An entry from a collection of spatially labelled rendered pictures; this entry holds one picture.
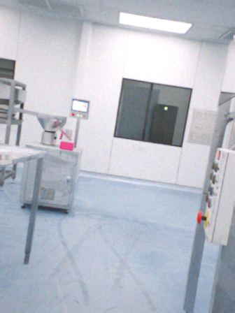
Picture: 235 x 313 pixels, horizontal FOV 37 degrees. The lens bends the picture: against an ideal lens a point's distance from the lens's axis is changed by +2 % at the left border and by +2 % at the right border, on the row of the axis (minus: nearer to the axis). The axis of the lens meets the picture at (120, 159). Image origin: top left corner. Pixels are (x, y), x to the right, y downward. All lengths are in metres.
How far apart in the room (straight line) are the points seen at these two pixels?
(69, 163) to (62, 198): 0.43
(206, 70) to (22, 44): 3.50
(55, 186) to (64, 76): 3.25
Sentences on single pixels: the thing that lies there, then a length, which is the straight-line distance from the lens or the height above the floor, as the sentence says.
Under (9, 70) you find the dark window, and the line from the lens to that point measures 7.23.
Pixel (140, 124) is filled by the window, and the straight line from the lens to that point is 6.95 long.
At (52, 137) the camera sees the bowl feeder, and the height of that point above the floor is 0.87.
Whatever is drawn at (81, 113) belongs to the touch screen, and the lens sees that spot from 4.49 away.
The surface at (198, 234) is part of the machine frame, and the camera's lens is 2.17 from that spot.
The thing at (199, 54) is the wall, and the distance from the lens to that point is 7.22.
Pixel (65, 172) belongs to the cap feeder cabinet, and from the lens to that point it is 4.17.
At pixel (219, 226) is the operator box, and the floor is 0.96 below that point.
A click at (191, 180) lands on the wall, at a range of 7.21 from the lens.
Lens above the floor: 1.21
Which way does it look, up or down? 6 degrees down
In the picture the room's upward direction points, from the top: 9 degrees clockwise
